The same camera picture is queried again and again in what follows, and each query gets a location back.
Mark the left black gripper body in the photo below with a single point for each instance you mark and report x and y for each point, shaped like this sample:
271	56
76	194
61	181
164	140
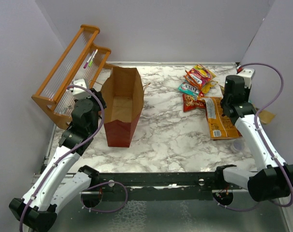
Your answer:
96	103

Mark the red paper bag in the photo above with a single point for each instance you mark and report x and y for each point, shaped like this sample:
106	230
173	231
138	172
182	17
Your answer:
123	92

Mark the red snack packet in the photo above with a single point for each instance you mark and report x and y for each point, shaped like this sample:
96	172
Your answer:
192	102

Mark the teal Fox's mint candy bag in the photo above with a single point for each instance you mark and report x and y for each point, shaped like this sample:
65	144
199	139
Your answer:
188	89

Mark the orange Fox's fruits candy bag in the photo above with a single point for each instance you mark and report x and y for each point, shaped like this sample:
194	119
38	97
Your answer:
198	76

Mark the yellow snack packet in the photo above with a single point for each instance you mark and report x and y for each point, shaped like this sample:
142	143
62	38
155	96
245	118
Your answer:
206	88

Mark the orange chips bag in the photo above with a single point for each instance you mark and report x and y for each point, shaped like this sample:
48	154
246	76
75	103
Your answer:
220	126

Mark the gold snack packet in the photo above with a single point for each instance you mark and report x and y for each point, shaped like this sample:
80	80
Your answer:
265	116

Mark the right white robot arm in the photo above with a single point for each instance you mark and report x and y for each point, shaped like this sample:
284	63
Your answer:
274	177

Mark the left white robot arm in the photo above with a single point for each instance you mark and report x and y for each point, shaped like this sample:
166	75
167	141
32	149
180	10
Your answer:
39	207

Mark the green marker pen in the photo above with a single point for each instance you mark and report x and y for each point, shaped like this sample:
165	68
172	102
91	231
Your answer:
92	58

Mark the orange wooden rack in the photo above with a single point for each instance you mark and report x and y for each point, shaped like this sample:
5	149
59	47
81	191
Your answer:
52	96

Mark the small clear plastic lid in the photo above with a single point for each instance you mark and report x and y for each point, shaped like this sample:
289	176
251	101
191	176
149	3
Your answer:
237	146

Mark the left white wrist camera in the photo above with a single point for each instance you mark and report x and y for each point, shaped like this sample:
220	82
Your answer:
78	89

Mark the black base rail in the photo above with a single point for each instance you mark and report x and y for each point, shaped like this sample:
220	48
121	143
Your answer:
155	187

